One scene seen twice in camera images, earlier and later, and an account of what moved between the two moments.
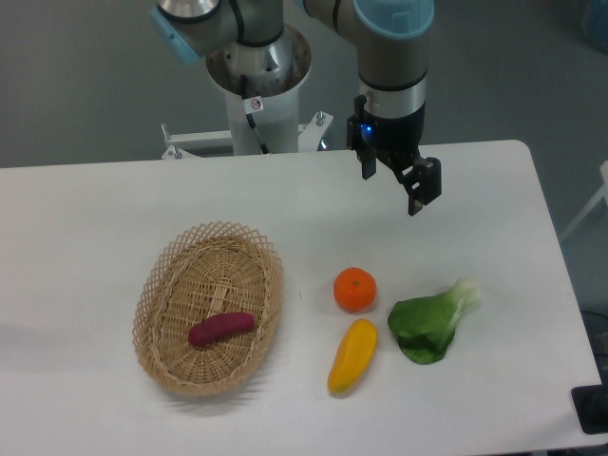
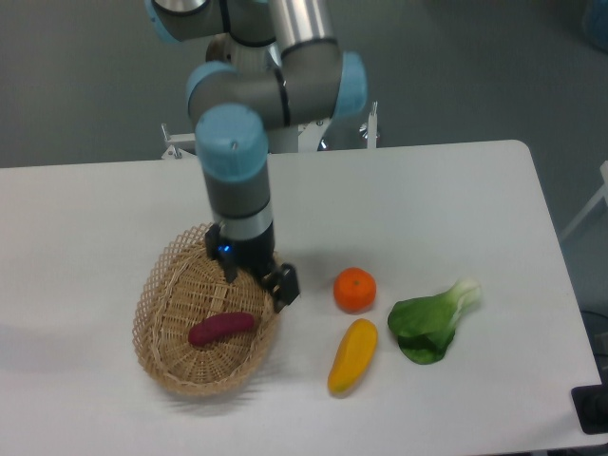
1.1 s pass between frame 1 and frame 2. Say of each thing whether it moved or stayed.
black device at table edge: stayed
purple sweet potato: stayed
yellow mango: stayed
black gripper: moved
